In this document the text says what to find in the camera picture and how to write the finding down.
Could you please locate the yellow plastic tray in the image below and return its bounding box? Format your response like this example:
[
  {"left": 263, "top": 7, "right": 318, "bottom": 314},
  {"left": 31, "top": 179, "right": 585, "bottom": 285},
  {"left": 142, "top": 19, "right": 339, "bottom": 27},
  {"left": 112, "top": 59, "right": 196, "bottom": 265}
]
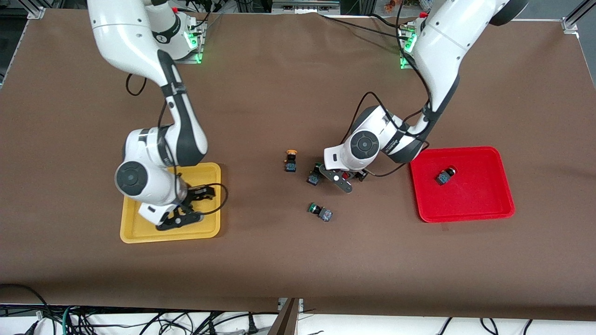
[{"left": 120, "top": 162, "right": 222, "bottom": 244}]

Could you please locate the dark camera pole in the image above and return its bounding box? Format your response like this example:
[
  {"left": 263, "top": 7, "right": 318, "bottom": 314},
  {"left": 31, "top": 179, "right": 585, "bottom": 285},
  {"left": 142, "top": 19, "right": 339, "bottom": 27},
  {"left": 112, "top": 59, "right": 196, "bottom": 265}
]
[{"left": 268, "top": 298, "right": 301, "bottom": 335}]

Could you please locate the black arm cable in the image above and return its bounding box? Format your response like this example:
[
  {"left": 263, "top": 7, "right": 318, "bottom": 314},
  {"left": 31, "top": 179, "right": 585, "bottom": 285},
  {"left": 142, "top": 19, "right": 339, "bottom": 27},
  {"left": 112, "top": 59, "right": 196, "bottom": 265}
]
[
  {"left": 126, "top": 74, "right": 229, "bottom": 216},
  {"left": 342, "top": 14, "right": 431, "bottom": 178}
]

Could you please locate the grey box behind table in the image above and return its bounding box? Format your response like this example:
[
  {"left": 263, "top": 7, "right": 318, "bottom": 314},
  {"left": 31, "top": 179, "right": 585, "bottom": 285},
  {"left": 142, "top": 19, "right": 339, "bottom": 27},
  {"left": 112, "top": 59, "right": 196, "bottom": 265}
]
[{"left": 272, "top": 0, "right": 340, "bottom": 13}]

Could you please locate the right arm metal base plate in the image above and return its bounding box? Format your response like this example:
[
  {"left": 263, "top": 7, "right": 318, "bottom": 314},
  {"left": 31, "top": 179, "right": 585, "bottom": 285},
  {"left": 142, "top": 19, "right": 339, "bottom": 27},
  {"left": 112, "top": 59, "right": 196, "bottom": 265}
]
[{"left": 158, "top": 14, "right": 206, "bottom": 65}]

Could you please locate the brown table cover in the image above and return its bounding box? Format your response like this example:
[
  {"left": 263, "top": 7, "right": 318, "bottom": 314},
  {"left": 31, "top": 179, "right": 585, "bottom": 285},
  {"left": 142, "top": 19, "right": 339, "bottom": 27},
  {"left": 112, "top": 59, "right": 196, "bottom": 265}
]
[{"left": 0, "top": 9, "right": 596, "bottom": 322}]

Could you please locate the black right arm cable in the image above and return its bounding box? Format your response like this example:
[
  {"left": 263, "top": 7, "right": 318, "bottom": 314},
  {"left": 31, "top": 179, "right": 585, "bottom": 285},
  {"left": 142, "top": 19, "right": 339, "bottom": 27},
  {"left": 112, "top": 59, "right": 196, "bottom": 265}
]
[{"left": 126, "top": 74, "right": 229, "bottom": 216}]

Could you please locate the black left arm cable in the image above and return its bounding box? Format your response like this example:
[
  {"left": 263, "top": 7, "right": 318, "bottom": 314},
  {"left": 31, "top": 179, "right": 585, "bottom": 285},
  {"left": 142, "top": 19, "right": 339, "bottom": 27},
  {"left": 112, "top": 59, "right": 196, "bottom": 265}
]
[{"left": 342, "top": 14, "right": 431, "bottom": 178}]

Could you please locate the black cable on table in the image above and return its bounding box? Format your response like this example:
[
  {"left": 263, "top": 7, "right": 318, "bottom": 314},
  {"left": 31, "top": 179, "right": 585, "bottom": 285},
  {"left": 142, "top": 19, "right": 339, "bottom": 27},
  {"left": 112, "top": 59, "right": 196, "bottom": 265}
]
[{"left": 319, "top": 13, "right": 410, "bottom": 38}]

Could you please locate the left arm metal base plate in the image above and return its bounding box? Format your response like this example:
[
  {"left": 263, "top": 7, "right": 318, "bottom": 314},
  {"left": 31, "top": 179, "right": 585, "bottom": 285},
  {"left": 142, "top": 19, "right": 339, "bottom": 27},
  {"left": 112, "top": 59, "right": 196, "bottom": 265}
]
[{"left": 398, "top": 23, "right": 421, "bottom": 70}]

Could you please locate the green floor cable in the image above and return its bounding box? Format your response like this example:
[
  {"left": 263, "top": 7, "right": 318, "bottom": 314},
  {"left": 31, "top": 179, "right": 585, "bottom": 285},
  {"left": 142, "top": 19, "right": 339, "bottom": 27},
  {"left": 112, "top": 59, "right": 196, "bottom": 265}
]
[{"left": 61, "top": 305, "right": 77, "bottom": 335}]

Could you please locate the red plastic tray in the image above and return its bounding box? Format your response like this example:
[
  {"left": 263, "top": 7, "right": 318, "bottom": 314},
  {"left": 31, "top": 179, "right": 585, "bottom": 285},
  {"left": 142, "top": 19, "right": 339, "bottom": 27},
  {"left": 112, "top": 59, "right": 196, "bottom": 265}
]
[{"left": 409, "top": 146, "right": 516, "bottom": 223}]

